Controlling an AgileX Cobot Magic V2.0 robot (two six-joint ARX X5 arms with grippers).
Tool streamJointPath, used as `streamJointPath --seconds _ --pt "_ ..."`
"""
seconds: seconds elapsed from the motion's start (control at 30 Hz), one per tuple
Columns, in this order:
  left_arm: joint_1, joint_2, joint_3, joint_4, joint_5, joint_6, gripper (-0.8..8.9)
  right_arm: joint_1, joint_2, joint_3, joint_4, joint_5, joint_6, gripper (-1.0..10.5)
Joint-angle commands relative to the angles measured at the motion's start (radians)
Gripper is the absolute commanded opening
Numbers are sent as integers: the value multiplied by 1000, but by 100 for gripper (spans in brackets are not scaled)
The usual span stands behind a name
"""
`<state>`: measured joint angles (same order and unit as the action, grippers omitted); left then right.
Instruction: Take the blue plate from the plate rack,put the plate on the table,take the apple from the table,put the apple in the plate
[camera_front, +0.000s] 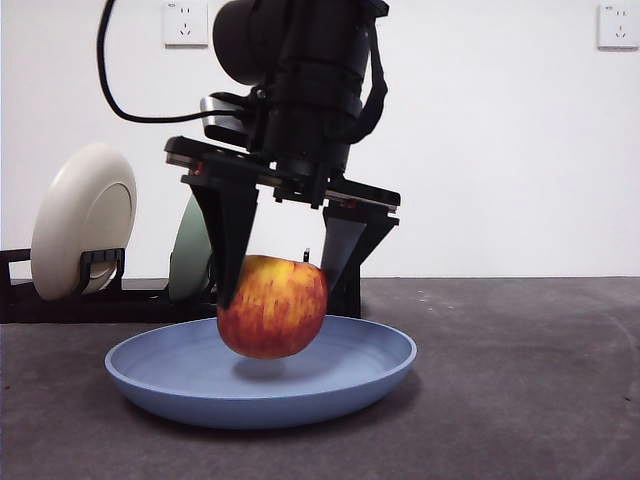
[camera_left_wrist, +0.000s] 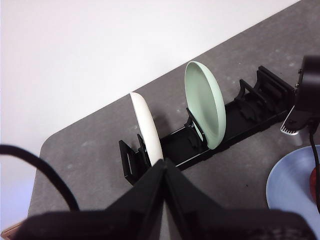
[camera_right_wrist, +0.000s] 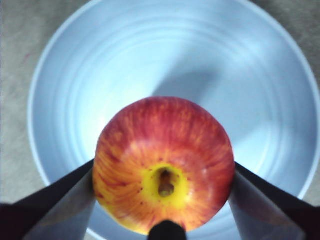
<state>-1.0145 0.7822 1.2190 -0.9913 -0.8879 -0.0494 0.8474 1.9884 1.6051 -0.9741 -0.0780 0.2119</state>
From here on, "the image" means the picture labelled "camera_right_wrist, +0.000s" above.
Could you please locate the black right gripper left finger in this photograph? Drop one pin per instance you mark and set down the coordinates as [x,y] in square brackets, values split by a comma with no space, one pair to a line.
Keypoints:
[42,207]

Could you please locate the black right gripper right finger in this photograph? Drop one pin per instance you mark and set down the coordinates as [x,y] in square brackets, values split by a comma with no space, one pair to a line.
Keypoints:
[272,207]

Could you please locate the red yellow apple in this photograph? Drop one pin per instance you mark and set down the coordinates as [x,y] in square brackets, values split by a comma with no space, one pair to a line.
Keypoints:
[162,155]

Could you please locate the blue plate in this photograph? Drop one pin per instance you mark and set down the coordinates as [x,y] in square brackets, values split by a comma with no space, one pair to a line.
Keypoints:
[175,57]

